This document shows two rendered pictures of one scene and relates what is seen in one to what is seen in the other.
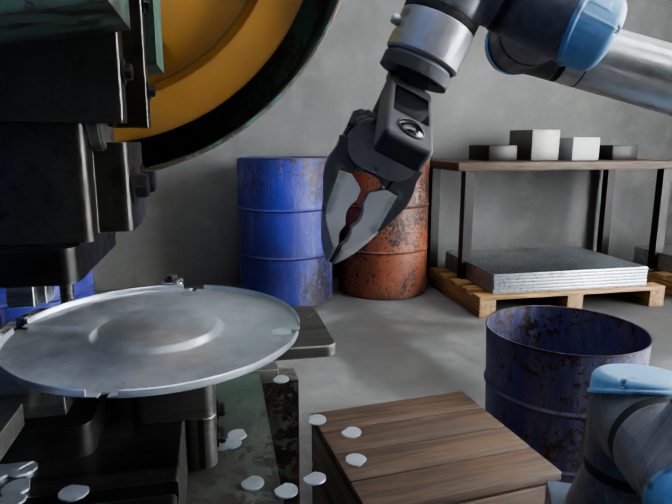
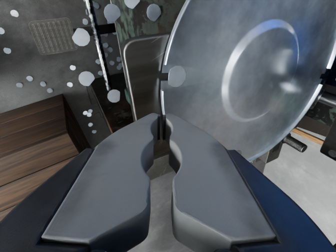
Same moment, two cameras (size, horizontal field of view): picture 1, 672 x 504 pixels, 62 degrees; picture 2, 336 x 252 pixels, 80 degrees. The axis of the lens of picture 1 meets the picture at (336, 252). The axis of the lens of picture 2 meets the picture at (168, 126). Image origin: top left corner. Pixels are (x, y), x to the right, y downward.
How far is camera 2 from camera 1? 50 cm
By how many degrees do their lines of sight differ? 52
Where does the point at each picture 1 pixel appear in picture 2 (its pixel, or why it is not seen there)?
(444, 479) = (17, 166)
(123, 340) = (287, 42)
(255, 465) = not seen: hidden behind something
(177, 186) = not seen: outside the picture
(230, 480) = (166, 19)
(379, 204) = (103, 192)
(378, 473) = (63, 163)
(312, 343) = (148, 47)
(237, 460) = not seen: hidden behind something
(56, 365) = (318, 6)
